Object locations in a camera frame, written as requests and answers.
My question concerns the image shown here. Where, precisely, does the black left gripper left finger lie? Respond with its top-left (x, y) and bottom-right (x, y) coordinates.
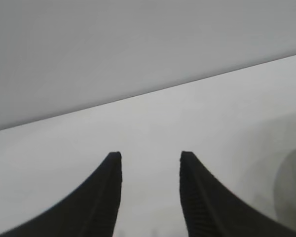
top-left (0, 151), bottom-right (123, 237)

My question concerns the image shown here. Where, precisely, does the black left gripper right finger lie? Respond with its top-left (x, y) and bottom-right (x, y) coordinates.
top-left (179, 150), bottom-right (296, 237)

